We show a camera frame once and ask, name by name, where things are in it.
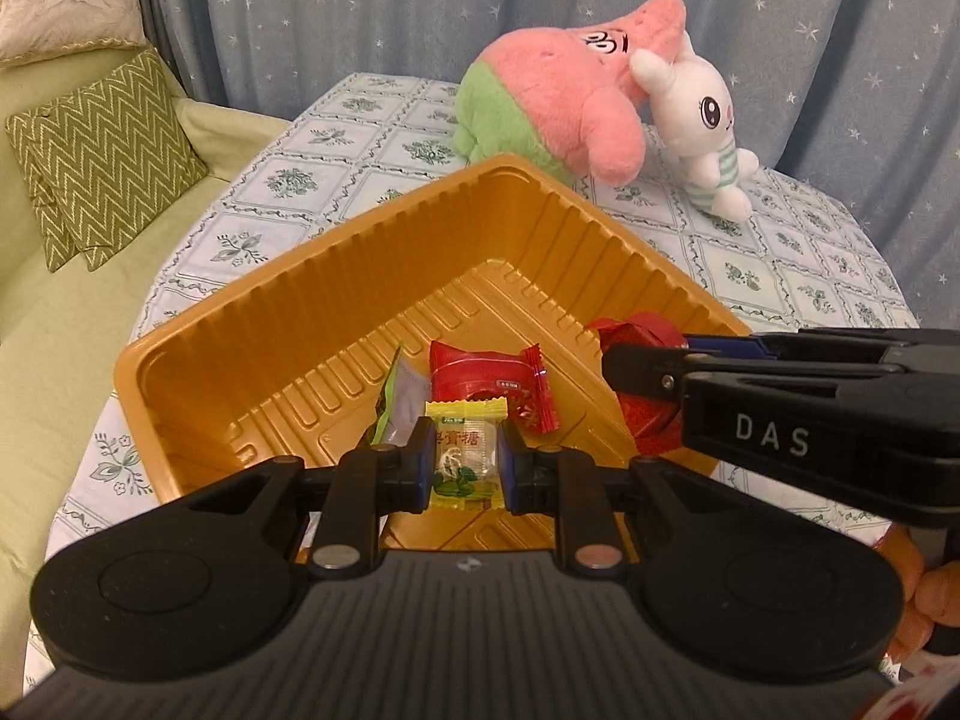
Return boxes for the white bunny plush toy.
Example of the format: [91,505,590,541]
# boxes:
[630,34,760,223]

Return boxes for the green floral tablecloth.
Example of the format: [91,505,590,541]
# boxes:
[21,71,921,694]

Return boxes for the light green sofa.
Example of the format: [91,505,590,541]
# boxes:
[2,80,288,704]

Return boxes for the white green snack pouch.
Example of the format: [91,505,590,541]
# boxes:
[366,348,431,445]

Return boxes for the yellow green candy packet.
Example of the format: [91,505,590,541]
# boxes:
[425,398,508,511]

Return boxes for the green zigzag cushion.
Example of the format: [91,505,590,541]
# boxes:
[5,49,208,271]

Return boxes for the pink starfish plush toy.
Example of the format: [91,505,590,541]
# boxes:
[452,0,686,187]

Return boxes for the blue starry curtain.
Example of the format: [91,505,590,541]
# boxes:
[96,0,960,332]

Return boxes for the beige embroidered pillow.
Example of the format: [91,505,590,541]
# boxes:
[2,0,148,68]

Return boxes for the red square candy packet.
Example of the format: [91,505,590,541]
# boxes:
[430,341,560,434]

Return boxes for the red candy wrapper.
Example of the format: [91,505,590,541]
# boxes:
[589,312,686,455]

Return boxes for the person right hand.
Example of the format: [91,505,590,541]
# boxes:
[877,525,960,663]

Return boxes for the orange plastic tray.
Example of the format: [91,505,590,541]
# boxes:
[114,158,743,500]

